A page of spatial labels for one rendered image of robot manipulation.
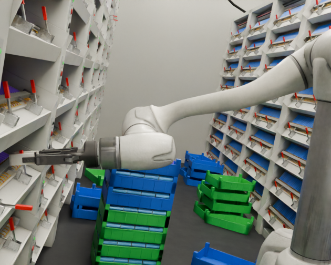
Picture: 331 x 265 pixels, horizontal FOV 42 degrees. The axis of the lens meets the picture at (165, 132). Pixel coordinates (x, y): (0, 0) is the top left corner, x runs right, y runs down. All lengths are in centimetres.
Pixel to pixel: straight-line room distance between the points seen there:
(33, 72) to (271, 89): 70
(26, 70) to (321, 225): 93
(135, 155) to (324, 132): 48
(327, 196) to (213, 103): 40
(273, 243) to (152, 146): 44
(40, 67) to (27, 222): 49
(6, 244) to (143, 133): 49
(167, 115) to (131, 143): 19
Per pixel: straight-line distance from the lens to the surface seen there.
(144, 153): 116
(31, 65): 138
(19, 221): 147
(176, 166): 194
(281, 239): 129
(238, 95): 119
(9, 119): 95
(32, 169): 140
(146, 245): 204
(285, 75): 117
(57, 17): 138
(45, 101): 137
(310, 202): 107
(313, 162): 106
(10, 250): 131
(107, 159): 117
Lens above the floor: 89
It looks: 6 degrees down
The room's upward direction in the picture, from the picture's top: 11 degrees clockwise
